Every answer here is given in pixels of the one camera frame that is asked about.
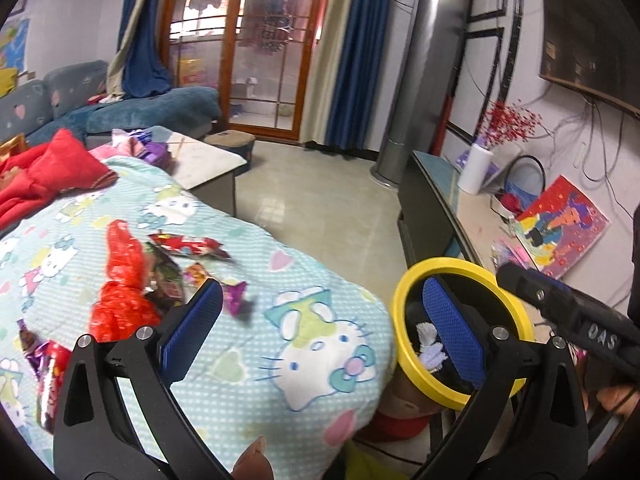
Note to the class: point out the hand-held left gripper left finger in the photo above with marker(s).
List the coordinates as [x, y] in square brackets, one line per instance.
[187, 332]

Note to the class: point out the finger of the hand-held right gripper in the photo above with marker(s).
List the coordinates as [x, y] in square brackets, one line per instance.
[525, 287]

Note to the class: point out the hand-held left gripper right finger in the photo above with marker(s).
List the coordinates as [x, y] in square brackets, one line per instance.
[457, 330]

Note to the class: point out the purple candy wrapper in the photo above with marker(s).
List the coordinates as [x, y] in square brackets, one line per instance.
[235, 297]

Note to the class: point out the gold candy wrapper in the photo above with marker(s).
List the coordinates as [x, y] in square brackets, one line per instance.
[197, 274]

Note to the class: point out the yellow rimmed black bin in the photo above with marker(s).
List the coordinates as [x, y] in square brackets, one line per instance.
[400, 310]

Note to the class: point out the dark snack wrapper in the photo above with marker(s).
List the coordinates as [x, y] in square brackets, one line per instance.
[165, 275]

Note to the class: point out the red plastic bag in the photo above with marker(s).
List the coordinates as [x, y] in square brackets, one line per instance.
[122, 300]

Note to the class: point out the red candy wrapper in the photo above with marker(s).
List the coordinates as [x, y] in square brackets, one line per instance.
[190, 246]

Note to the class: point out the red snack packet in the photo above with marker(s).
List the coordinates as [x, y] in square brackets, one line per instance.
[52, 385]

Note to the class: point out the dark purple shiny wrapper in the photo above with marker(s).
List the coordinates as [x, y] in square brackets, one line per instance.
[32, 342]

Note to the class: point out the person's right hand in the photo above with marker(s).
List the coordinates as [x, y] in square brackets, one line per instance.
[620, 400]

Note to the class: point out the person's left hand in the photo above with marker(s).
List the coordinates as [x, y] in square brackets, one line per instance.
[252, 460]

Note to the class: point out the pink craft sheet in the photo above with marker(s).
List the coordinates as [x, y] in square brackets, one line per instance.
[510, 255]

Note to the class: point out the colourful figure painting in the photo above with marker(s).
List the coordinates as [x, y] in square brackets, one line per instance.
[565, 230]

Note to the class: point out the beige red printed cloth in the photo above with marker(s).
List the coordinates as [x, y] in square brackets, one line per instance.
[410, 407]

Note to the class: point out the cartoon cat printed blanket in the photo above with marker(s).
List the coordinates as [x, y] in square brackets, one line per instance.
[275, 300]

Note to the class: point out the white ribbed vase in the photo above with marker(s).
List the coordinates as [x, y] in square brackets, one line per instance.
[475, 170]

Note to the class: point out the dark television cabinet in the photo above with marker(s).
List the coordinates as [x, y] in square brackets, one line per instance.
[430, 200]

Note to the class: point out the yellow green fleece cloth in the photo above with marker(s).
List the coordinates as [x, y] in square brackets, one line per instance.
[380, 462]

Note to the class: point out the white topped coffee table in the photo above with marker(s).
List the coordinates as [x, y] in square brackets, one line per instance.
[200, 160]

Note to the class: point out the pink purple plastic bags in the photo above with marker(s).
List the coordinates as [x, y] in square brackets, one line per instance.
[145, 147]

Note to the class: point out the grey padded stool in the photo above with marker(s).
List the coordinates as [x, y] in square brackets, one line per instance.
[230, 142]

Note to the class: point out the red blanket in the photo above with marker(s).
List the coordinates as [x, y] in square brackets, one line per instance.
[55, 165]

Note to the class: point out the grey tower air conditioner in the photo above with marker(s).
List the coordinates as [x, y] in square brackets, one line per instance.
[425, 85]

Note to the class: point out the blue heart patterned sofa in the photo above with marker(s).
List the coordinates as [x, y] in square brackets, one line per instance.
[140, 110]

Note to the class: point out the gold box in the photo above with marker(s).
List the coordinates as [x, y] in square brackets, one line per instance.
[12, 145]

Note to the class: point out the yellow box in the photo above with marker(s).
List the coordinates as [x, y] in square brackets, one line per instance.
[190, 71]

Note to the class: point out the wooden framed glass door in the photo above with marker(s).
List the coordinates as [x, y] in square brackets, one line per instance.
[250, 60]

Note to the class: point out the blue beige curtain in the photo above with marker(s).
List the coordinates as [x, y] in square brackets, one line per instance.
[142, 50]
[350, 60]

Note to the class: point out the yellow pillow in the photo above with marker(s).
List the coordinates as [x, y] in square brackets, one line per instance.
[6, 82]

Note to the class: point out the wall television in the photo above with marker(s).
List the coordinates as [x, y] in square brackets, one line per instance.
[590, 25]

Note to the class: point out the colourful wall map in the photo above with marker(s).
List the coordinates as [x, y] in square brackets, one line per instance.
[15, 42]

